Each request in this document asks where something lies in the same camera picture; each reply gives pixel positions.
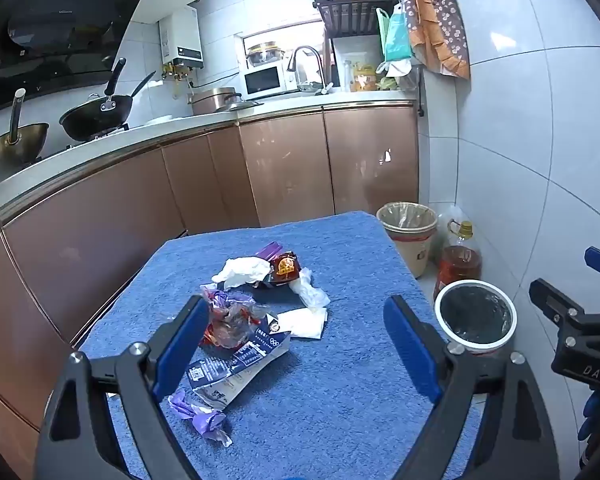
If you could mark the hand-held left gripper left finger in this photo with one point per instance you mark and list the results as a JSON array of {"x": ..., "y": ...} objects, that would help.
[{"x": 180, "y": 355}]

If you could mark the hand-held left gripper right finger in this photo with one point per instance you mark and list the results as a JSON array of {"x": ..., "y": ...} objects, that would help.
[{"x": 410, "y": 355}]

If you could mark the clear plastic wrapper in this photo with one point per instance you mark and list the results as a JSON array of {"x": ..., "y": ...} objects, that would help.
[{"x": 230, "y": 320}]

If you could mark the blue and white paper packet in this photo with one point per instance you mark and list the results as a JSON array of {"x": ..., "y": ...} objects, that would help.
[{"x": 245, "y": 362}]

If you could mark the purple wrapper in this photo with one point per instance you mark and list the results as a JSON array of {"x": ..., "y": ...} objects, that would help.
[{"x": 200, "y": 417}]

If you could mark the white plastic bucket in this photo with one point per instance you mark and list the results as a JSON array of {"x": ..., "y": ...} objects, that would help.
[{"x": 480, "y": 347}]

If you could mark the black bin liner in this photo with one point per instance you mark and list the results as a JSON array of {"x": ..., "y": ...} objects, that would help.
[{"x": 475, "y": 317}]

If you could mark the large white tissue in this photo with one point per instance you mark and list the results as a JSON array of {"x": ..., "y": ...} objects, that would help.
[{"x": 240, "y": 270}]

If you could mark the long white tissue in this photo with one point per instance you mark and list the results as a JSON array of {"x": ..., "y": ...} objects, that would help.
[{"x": 310, "y": 292}]

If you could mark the red snack packet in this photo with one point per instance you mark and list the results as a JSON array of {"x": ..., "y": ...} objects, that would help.
[{"x": 286, "y": 267}]

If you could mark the purple plastic cup lid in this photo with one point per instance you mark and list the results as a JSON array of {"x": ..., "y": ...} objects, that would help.
[{"x": 270, "y": 251}]

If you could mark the person's right hand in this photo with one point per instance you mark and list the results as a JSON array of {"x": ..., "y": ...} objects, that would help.
[{"x": 591, "y": 417}]

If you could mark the large cooking oil bottle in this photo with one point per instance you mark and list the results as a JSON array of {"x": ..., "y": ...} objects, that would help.
[{"x": 460, "y": 270}]

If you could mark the blue terry towel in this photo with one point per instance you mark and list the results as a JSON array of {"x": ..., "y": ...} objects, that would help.
[{"x": 330, "y": 410}]

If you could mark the beige waste bin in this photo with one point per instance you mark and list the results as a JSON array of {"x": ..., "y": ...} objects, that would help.
[{"x": 412, "y": 255}]

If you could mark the clear bin liner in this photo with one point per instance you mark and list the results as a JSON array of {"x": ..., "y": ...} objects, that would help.
[{"x": 405, "y": 217}]

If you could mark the brown kitchen cabinet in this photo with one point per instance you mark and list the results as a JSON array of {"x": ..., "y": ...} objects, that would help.
[{"x": 280, "y": 160}]

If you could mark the white kitchen countertop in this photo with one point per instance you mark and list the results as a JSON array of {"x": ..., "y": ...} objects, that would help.
[{"x": 180, "y": 127}]

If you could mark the black wok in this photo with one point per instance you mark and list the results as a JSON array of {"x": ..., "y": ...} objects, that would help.
[{"x": 92, "y": 120}]

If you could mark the brown cooking pot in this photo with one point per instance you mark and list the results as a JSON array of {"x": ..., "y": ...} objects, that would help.
[{"x": 210, "y": 101}]

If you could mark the glass pot lid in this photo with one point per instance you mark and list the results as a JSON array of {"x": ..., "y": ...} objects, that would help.
[{"x": 240, "y": 106}]

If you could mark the steel wok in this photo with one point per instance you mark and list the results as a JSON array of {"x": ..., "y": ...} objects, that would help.
[{"x": 10, "y": 155}]

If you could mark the white plastic bag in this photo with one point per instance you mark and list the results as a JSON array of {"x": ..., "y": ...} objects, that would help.
[{"x": 395, "y": 67}]

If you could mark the yellow food jar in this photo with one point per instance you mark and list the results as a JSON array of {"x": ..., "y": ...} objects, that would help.
[{"x": 364, "y": 79}]

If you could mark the white microwave oven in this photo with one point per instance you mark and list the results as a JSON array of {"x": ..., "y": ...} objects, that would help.
[{"x": 262, "y": 80}]

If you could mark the steel ladle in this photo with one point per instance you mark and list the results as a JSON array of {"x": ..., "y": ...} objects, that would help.
[{"x": 16, "y": 115}]

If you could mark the patterned brown apron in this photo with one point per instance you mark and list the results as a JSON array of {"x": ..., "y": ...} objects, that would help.
[{"x": 440, "y": 20}]

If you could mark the teal plastic bag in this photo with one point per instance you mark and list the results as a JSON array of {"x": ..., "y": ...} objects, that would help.
[{"x": 397, "y": 35}]

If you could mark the steel pot with lid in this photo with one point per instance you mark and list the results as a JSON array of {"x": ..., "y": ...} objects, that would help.
[{"x": 265, "y": 55}]

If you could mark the white water heater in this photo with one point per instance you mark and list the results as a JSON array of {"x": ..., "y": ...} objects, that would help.
[{"x": 182, "y": 35}]

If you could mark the steel kitchen faucet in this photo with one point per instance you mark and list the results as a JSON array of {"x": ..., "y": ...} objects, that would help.
[{"x": 305, "y": 51}]

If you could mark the black range hood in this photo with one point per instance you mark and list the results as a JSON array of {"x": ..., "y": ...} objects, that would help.
[{"x": 55, "y": 35}]

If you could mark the black dish rack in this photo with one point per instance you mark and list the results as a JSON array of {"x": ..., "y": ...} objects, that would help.
[{"x": 350, "y": 15}]

